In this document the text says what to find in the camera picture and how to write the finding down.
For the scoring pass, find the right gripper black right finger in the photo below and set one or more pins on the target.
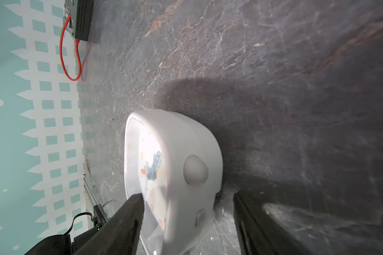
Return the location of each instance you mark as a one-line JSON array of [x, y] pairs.
[[258, 233]]

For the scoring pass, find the white alarm device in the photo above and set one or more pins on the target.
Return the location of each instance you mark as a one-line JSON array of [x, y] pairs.
[[176, 164]]

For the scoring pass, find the black box device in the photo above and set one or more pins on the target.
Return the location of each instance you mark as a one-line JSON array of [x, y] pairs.
[[80, 13]]

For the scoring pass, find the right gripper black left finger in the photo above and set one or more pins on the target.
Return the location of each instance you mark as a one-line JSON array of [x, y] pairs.
[[120, 235]]

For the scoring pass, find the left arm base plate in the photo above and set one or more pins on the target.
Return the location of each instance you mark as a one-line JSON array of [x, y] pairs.
[[93, 207]]

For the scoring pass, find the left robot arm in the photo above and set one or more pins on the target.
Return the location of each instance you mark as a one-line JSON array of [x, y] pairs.
[[59, 245]]

